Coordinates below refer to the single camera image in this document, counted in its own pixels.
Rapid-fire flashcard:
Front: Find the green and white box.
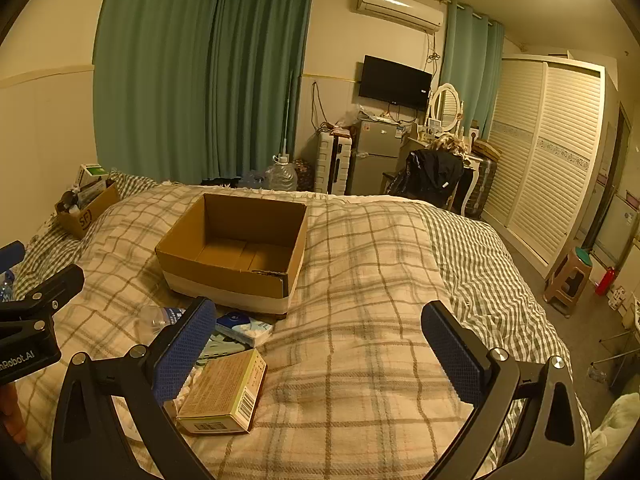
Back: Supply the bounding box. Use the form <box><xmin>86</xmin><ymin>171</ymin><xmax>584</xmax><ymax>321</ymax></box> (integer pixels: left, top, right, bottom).
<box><xmin>76</xmin><ymin>163</ymin><xmax>110</xmax><ymax>188</ymax></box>

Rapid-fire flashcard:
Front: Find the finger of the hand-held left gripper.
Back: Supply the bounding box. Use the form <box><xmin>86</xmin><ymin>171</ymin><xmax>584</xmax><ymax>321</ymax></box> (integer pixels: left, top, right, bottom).
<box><xmin>0</xmin><ymin>241</ymin><xmax>26</xmax><ymax>275</ymax></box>
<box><xmin>0</xmin><ymin>264</ymin><xmax>85</xmax><ymax>333</ymax></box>

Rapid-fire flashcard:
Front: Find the wide green curtain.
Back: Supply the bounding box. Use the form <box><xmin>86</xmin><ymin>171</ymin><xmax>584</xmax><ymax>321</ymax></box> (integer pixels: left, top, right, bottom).
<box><xmin>92</xmin><ymin>0</ymin><xmax>221</xmax><ymax>186</ymax></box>

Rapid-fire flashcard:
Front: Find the brown suitcase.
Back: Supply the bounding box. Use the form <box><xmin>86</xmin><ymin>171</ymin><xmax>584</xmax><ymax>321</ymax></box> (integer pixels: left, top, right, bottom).
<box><xmin>467</xmin><ymin>140</ymin><xmax>502</xmax><ymax>218</ymax></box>

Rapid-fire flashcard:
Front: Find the white louvered wardrobe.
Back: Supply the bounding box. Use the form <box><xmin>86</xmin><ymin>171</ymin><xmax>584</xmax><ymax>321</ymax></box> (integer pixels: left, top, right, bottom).
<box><xmin>480</xmin><ymin>55</ymin><xmax>606</xmax><ymax>278</ymax></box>

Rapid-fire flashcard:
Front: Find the white air conditioner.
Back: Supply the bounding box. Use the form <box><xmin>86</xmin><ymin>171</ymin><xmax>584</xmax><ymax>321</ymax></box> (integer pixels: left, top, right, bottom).
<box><xmin>356</xmin><ymin>0</ymin><xmax>446</xmax><ymax>33</ymax></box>

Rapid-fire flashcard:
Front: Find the fluffy tan object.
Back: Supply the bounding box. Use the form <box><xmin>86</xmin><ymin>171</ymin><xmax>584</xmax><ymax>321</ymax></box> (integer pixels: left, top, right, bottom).
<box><xmin>432</xmin><ymin>135</ymin><xmax>471</xmax><ymax>155</ymax></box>

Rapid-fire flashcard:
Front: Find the black wall cable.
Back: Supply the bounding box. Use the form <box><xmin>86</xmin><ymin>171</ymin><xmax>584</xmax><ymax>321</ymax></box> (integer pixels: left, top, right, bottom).
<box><xmin>310</xmin><ymin>80</ymin><xmax>327</xmax><ymax>132</ymax></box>

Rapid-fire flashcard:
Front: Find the narrow green curtain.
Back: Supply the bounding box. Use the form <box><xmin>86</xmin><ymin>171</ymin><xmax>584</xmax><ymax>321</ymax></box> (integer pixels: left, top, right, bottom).
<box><xmin>442</xmin><ymin>0</ymin><xmax>505</xmax><ymax>136</ymax></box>

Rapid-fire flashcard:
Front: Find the white cloth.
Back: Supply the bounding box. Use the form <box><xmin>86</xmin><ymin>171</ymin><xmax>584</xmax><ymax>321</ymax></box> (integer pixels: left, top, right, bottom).
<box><xmin>585</xmin><ymin>392</ymin><xmax>640</xmax><ymax>480</ymax></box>

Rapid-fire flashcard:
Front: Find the yellow paper carton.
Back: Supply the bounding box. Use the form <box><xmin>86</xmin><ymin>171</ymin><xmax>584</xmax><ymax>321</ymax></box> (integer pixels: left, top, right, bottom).
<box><xmin>175</xmin><ymin>348</ymin><xmax>268</xmax><ymax>435</ymax></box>

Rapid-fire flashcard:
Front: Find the black jacket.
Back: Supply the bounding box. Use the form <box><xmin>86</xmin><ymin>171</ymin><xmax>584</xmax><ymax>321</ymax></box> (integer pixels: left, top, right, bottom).
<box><xmin>390</xmin><ymin>149</ymin><xmax>465</xmax><ymax>208</ymax></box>

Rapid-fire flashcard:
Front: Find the white oval mirror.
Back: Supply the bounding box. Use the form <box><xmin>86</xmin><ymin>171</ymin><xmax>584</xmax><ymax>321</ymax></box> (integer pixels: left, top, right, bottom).
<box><xmin>430</xmin><ymin>83</ymin><xmax>461</xmax><ymax>133</ymax></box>

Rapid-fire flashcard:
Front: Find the clear plastic bag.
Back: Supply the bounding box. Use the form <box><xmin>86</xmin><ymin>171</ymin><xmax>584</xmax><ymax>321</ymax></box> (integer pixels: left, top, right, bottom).
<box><xmin>336</xmin><ymin>107</ymin><xmax>373</xmax><ymax>133</ymax></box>

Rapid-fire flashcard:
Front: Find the person's left hand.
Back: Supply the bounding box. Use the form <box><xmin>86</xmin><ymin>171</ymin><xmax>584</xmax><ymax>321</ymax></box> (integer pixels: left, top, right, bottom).
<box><xmin>0</xmin><ymin>384</ymin><xmax>27</xmax><ymax>444</ymax></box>

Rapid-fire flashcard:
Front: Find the clear plastic bottle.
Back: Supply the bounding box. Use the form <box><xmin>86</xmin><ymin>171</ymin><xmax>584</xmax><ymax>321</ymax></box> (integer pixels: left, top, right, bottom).
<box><xmin>136</xmin><ymin>305</ymin><xmax>188</xmax><ymax>333</ymax></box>

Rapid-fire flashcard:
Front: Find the large cardboard box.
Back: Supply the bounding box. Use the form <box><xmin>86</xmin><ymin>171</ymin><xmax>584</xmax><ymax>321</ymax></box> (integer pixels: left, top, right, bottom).
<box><xmin>155</xmin><ymin>192</ymin><xmax>308</xmax><ymax>318</ymax></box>

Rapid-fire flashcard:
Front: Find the white pole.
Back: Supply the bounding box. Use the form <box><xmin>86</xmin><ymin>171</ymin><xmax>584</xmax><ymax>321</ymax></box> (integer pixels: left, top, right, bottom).
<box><xmin>279</xmin><ymin>72</ymin><xmax>294</xmax><ymax>158</ymax></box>

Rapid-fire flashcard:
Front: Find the large clear water jug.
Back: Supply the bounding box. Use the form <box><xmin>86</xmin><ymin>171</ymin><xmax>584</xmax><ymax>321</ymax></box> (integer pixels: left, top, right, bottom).
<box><xmin>264</xmin><ymin>155</ymin><xmax>299</xmax><ymax>192</ymax></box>

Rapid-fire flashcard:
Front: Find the light green packet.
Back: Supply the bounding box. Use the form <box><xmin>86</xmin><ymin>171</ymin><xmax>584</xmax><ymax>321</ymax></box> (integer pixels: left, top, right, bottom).
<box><xmin>197</xmin><ymin>332</ymin><xmax>251</xmax><ymax>361</ymax></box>

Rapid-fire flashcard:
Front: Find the metal rack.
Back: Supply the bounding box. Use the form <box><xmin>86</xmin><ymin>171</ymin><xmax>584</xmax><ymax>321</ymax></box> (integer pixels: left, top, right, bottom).
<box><xmin>597</xmin><ymin>327</ymin><xmax>640</xmax><ymax>361</ymax></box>

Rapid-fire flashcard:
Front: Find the white appliance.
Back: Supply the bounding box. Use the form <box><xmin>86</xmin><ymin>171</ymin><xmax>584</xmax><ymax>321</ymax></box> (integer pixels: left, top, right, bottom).
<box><xmin>595</xmin><ymin>194</ymin><xmax>640</xmax><ymax>267</ymax></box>

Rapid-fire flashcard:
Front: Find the small cardboard box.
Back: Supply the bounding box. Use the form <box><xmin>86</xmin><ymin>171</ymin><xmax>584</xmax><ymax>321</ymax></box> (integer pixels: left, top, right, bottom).
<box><xmin>55</xmin><ymin>180</ymin><xmax>122</xmax><ymax>240</ymax></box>

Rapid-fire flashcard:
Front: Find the red fire extinguisher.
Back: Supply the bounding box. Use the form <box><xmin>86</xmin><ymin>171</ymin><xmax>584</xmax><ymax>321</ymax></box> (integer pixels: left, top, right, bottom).
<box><xmin>595</xmin><ymin>266</ymin><xmax>615</xmax><ymax>297</ymax></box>

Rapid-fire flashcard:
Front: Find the blue floral tissue pack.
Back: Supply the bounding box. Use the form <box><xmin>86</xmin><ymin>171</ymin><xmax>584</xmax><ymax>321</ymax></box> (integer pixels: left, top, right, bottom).
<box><xmin>215</xmin><ymin>311</ymin><xmax>274</xmax><ymax>348</ymax></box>

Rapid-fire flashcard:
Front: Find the brown plastic stool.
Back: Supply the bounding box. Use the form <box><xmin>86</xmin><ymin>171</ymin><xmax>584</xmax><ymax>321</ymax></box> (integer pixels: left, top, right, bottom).
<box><xmin>544</xmin><ymin>247</ymin><xmax>593</xmax><ymax>318</ymax></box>

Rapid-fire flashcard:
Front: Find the black wall television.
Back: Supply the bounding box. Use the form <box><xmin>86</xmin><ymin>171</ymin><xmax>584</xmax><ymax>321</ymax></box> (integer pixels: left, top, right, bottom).
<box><xmin>358</xmin><ymin>55</ymin><xmax>433</xmax><ymax>111</ymax></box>

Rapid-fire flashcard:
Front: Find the white suitcase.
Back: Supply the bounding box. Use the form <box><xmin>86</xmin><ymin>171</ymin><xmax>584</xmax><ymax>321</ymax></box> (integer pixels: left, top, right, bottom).
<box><xmin>313</xmin><ymin>130</ymin><xmax>353</xmax><ymax>195</ymax></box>

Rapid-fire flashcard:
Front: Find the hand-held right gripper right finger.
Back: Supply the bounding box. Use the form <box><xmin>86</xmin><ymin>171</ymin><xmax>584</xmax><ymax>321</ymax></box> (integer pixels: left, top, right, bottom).
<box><xmin>421</xmin><ymin>301</ymin><xmax>587</xmax><ymax>480</ymax></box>

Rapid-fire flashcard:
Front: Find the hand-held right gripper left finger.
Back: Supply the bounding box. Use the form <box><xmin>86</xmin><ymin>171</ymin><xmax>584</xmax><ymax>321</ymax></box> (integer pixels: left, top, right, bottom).
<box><xmin>51</xmin><ymin>296</ymin><xmax>218</xmax><ymax>480</ymax></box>

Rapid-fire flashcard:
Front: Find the silver small fridge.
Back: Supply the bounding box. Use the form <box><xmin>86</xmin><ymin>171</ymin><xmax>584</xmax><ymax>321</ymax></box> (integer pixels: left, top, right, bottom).
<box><xmin>350</xmin><ymin>117</ymin><xmax>405</xmax><ymax>196</ymax></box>

